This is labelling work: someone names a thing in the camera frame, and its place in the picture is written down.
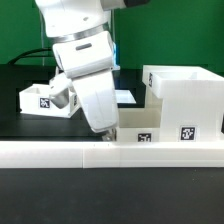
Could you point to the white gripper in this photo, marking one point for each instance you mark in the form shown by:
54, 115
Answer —
96, 93

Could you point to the white front drawer box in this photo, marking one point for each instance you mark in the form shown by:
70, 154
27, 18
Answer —
138, 125

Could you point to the white drawer box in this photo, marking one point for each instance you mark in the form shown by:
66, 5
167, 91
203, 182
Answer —
138, 125
35, 101

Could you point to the white drawer cabinet frame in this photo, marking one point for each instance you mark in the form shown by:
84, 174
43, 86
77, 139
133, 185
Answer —
191, 100

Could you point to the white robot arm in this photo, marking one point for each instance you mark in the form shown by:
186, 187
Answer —
84, 50

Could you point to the white rear drawer box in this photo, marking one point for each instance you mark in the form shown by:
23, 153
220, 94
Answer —
35, 101

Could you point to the fiducial marker base plate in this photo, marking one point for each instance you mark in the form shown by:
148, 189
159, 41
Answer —
124, 97

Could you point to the white L-shaped boundary wall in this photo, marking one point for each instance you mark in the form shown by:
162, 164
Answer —
59, 154

